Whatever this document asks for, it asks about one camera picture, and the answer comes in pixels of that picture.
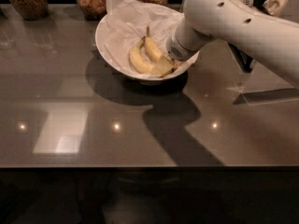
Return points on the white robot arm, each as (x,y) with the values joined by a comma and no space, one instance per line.
(271,41)

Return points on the left glass jar with grains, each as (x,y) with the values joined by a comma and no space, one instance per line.
(31,10)

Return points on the black napkin holder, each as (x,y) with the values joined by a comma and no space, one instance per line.
(243,60)

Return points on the yellow banana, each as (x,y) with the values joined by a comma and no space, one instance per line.
(137,59)
(151,48)

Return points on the crumpled paper bag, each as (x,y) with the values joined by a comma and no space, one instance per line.
(274,7)

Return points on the middle glass jar with nuts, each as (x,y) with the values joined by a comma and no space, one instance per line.
(93,10)

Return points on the white crumpled paper liner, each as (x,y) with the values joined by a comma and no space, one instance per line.
(133,8)

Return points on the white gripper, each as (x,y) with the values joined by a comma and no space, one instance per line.
(177,50)

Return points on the white ceramic bowl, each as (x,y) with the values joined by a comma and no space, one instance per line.
(115,36)

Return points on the clear acrylic display stand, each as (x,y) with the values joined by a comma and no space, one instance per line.
(261,86)

